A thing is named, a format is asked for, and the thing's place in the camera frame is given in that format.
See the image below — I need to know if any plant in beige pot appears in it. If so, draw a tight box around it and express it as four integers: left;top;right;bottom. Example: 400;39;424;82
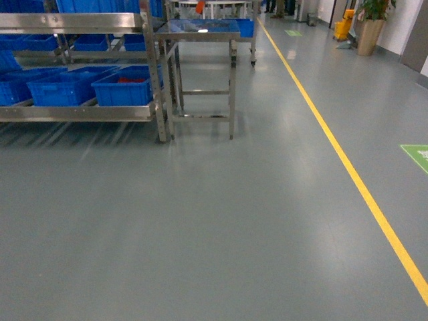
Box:
356;0;397;56

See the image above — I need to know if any blue bin left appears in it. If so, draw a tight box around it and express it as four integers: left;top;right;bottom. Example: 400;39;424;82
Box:
1;67;68;106

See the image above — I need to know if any steel shelf rack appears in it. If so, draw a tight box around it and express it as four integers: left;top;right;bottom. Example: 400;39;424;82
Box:
1;1;167;142

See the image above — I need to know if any yellow mop bucket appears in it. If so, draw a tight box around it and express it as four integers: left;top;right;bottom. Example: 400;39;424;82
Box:
334;9;354;41

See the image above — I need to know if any far steel rack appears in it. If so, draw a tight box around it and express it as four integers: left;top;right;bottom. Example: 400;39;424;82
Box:
165;1;261;67

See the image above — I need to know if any blue bin middle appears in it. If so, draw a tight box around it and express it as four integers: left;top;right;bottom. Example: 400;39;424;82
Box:
27;66;120;107

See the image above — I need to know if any blue bin on far rack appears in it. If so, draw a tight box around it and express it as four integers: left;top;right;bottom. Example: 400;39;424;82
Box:
235;19;254;38

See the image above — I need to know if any steel side table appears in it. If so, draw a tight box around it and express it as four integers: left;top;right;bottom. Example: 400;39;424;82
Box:
155;19;240;138

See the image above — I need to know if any blue bin with red parts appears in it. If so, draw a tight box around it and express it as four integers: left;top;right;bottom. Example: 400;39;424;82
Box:
91;65;154;106

